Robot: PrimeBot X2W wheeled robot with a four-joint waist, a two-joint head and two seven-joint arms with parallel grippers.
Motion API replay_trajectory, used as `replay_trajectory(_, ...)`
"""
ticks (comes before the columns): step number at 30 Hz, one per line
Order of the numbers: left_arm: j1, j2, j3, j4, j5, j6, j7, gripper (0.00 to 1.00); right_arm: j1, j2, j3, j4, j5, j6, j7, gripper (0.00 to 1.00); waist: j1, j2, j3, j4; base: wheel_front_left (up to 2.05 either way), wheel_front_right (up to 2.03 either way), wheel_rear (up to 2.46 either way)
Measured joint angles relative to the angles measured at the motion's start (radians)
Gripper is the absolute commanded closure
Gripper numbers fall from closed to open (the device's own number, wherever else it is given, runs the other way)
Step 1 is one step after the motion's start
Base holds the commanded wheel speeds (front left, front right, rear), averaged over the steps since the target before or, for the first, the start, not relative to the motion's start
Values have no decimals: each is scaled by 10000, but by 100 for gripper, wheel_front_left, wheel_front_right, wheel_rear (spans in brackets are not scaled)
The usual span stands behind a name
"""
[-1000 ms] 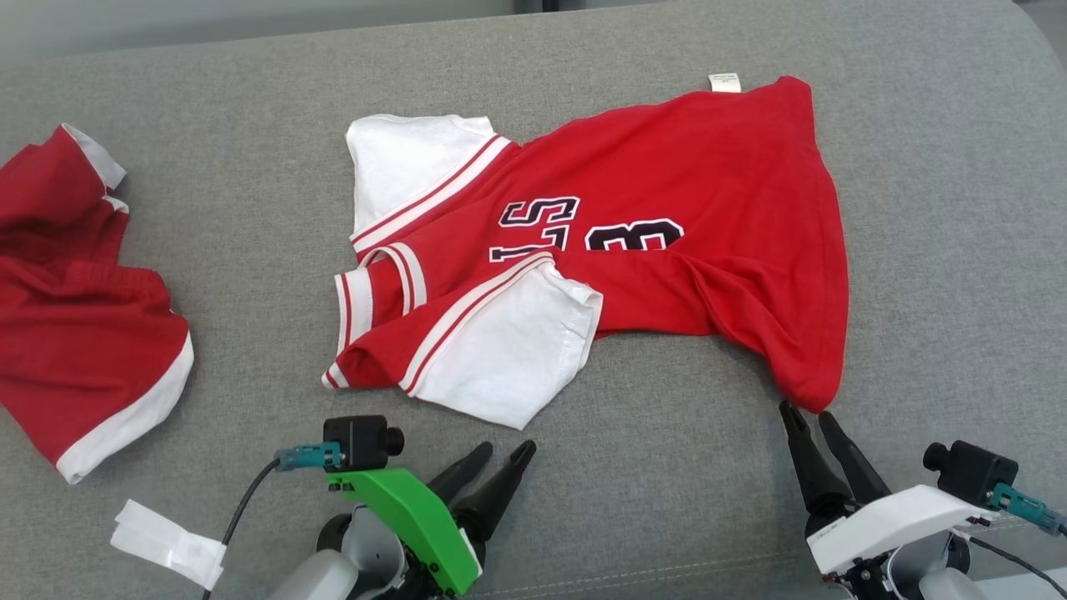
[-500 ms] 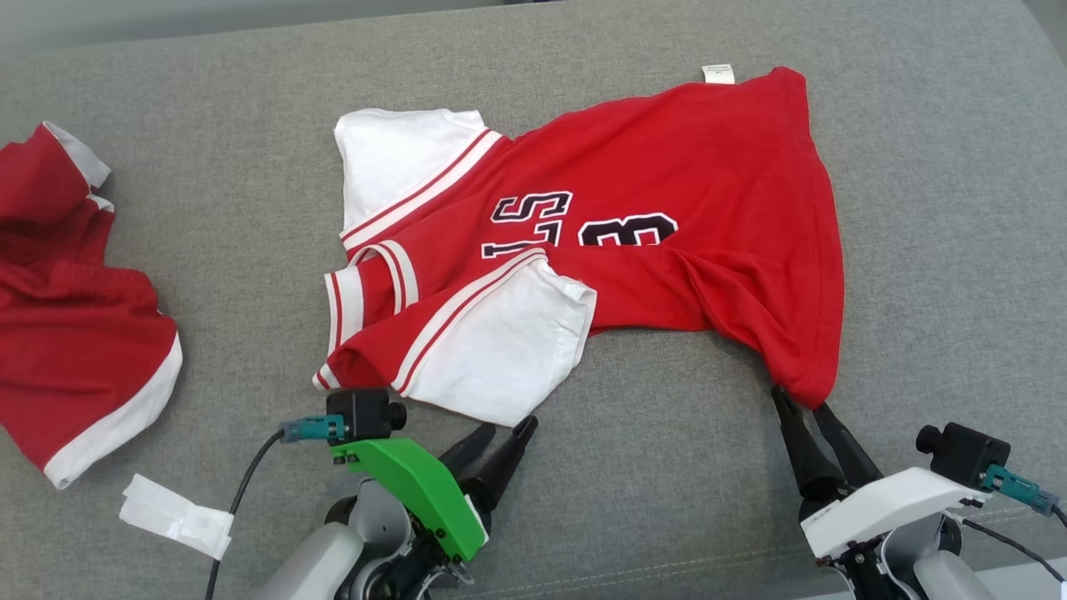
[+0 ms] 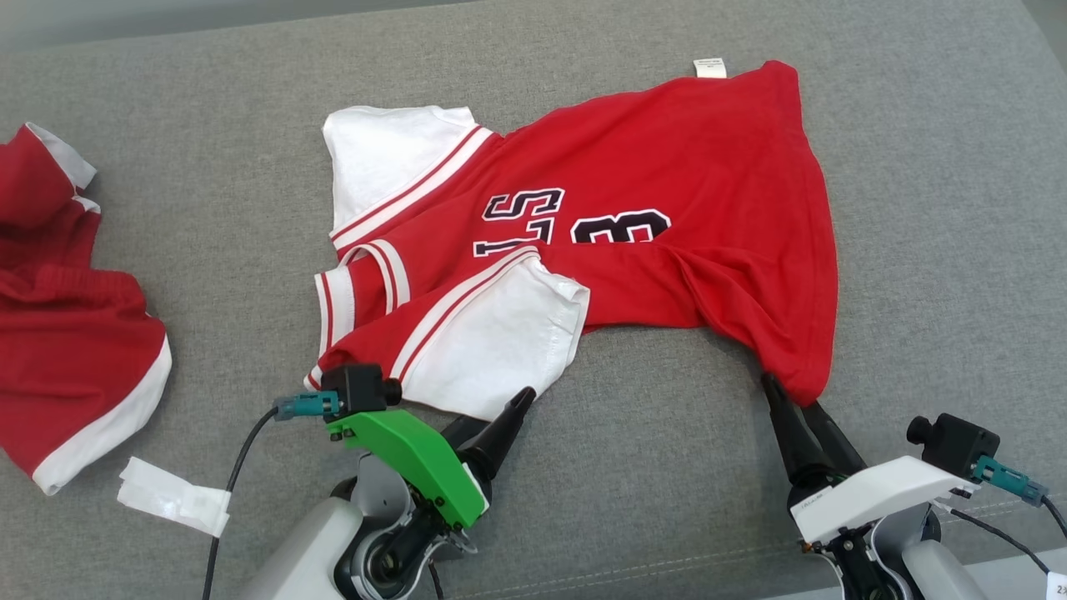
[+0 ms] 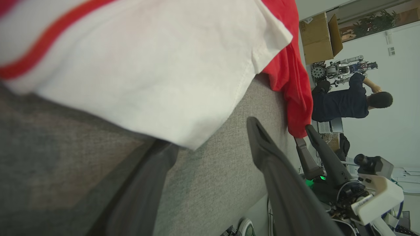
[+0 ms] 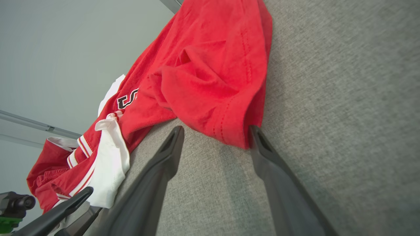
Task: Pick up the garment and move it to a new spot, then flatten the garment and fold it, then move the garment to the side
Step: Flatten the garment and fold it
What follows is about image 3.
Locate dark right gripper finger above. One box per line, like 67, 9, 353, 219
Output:
803, 400, 869, 480
760, 371, 836, 491

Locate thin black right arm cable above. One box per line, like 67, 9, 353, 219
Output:
938, 500, 1053, 576

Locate red jersey with white sleeves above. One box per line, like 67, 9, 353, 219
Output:
304, 57, 839, 422

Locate right camera cable teal plug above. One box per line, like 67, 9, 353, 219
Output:
971, 456, 1067, 534

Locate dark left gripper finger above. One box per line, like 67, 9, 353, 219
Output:
465, 386, 538, 482
440, 413, 491, 457

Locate grey fabric sofa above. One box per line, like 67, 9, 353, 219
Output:
0, 0, 1067, 600

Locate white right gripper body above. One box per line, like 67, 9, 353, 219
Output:
788, 454, 980, 547

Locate red shorts with white trim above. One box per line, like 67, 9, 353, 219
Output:
0, 122, 173, 497

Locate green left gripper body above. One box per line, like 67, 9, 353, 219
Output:
325, 407, 494, 532

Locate white crumpled paper label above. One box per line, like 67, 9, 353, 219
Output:
117, 457, 232, 538

